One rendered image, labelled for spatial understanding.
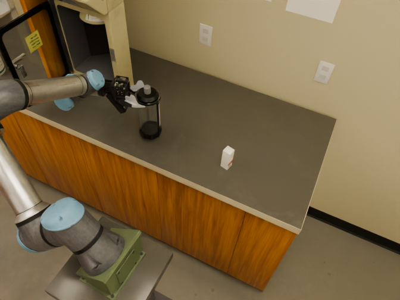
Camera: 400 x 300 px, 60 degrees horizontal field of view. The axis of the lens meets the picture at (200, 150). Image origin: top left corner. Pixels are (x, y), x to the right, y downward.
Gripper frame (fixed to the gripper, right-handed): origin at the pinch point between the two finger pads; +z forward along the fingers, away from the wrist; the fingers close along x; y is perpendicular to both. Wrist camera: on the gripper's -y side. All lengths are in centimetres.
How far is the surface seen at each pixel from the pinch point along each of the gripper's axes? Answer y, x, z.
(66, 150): -49, 1, -50
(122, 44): 5.1, 28.0, -19.9
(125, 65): -6.2, 27.8, -20.1
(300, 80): -10, 43, 66
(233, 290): -118, -30, 54
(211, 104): -23.6, 29.0, 23.7
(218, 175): -23.9, -14.7, 35.0
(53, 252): -117, -31, -62
